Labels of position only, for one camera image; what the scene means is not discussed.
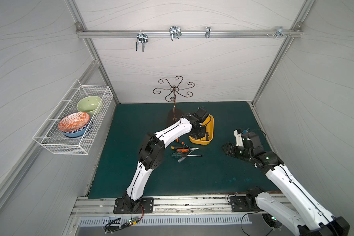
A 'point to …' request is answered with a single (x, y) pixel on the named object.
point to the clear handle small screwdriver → (181, 159)
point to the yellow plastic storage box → (209, 132)
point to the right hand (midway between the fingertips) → (225, 146)
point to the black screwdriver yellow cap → (173, 147)
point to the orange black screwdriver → (182, 150)
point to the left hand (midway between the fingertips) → (202, 135)
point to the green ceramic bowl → (89, 104)
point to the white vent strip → (170, 220)
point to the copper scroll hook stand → (171, 97)
